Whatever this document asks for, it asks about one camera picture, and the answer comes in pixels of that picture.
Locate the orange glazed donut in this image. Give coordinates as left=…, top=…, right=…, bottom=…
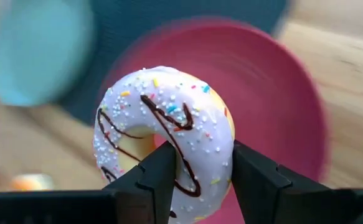
left=9, top=173, right=55, bottom=192

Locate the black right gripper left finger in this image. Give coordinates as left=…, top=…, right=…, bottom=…
left=0, top=141, right=177, bottom=224

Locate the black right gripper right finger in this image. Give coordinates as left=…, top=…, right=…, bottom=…
left=232, top=139, right=363, bottom=224

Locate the lavender iced sprinkle donut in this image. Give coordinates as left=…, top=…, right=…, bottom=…
left=92, top=65, right=235, bottom=224

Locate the pale blue plate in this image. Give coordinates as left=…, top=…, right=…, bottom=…
left=0, top=0, right=95, bottom=107

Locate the dark round mat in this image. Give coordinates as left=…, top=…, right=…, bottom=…
left=55, top=0, right=291, bottom=127

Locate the pink plate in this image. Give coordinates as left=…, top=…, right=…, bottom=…
left=98, top=17, right=330, bottom=224

